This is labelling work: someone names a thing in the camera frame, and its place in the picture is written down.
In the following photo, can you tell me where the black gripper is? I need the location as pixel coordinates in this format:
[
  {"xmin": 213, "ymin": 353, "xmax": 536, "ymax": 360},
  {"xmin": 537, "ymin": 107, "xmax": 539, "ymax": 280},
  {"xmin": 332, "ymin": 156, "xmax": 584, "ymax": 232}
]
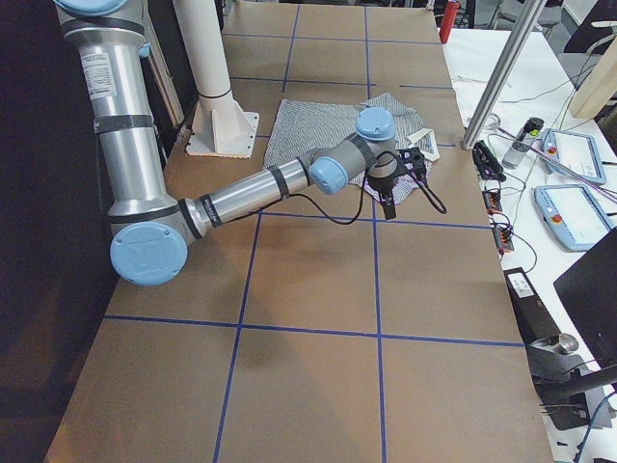
[{"xmin": 367, "ymin": 158, "xmax": 399, "ymax": 220}]

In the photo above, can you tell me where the navy white striped polo shirt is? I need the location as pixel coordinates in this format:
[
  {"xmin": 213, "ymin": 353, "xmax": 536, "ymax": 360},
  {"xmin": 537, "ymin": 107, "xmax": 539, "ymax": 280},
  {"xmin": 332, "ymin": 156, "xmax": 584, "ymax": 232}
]
[{"xmin": 263, "ymin": 93, "xmax": 430, "ymax": 207}]

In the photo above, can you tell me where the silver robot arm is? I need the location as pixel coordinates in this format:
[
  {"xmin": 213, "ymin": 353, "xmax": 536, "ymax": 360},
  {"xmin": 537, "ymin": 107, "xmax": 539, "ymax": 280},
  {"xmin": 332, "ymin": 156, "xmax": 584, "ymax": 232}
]
[{"xmin": 56, "ymin": 1, "xmax": 397, "ymax": 286}]

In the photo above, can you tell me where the black orange connector board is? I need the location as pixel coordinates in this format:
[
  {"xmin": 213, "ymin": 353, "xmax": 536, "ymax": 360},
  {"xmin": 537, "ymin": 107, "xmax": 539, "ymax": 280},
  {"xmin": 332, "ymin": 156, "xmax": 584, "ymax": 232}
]
[{"xmin": 482, "ymin": 189, "xmax": 514, "ymax": 256}]

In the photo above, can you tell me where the near blue teach pendant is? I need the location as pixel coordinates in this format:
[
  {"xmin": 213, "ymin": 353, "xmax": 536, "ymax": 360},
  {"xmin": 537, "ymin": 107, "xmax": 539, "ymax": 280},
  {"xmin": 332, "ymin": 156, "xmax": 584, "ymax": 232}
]
[{"xmin": 533, "ymin": 184, "xmax": 614, "ymax": 252}]

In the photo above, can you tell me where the blue teach pendant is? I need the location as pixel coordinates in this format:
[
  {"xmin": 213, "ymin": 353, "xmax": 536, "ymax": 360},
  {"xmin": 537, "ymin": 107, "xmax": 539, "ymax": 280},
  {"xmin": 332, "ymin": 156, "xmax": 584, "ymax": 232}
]
[
  {"xmin": 542, "ymin": 129, "xmax": 606, "ymax": 185},
  {"xmin": 533, "ymin": 184, "xmax": 614, "ymax": 252}
]

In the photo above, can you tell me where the far blue teach pendant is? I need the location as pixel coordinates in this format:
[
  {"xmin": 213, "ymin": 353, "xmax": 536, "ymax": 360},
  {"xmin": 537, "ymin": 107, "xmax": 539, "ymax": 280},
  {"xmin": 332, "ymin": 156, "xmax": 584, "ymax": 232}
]
[{"xmin": 542, "ymin": 129, "xmax": 606, "ymax": 185}]

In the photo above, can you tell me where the black box with label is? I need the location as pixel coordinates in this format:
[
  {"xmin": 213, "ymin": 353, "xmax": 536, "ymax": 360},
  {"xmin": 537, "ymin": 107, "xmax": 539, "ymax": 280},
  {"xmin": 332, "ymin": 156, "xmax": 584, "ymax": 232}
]
[{"xmin": 503, "ymin": 267, "xmax": 561, "ymax": 353}]

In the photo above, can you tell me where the red fire extinguisher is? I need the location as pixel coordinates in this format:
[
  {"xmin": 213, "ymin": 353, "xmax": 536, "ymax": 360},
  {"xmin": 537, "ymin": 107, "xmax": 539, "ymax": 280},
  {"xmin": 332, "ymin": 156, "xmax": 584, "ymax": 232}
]
[{"xmin": 439, "ymin": 0, "xmax": 461, "ymax": 44}]

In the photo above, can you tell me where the black monitor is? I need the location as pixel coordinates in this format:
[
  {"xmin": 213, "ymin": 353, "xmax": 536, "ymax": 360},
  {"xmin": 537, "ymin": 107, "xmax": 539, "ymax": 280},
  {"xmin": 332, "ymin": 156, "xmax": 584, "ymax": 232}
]
[{"xmin": 553, "ymin": 230, "xmax": 617, "ymax": 367}]

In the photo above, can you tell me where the wooden beam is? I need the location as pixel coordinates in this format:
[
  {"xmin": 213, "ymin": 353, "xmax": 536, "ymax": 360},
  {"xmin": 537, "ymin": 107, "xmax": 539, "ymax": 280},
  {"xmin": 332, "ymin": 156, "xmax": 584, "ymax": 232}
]
[{"xmin": 570, "ymin": 40, "xmax": 616, "ymax": 119}]

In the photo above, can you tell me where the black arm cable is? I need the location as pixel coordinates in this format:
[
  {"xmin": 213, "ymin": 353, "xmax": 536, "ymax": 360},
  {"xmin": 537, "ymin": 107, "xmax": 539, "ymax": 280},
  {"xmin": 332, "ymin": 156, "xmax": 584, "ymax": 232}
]
[{"xmin": 292, "ymin": 150, "xmax": 448, "ymax": 226}]

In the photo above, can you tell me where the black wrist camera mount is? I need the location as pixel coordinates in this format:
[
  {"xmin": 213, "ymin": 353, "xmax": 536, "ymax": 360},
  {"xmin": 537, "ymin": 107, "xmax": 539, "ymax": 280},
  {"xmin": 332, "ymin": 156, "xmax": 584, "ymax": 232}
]
[{"xmin": 397, "ymin": 147, "xmax": 427, "ymax": 183}]

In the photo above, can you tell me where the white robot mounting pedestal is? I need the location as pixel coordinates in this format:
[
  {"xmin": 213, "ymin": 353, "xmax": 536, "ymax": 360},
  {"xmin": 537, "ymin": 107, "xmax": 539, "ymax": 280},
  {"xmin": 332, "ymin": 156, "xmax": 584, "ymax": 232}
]
[{"xmin": 174, "ymin": 0, "xmax": 259, "ymax": 158}]

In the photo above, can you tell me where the aluminium frame post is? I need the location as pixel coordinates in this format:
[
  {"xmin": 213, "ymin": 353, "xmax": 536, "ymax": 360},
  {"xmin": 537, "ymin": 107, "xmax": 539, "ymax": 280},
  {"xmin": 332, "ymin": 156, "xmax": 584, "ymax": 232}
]
[{"xmin": 461, "ymin": 0, "xmax": 546, "ymax": 150}]

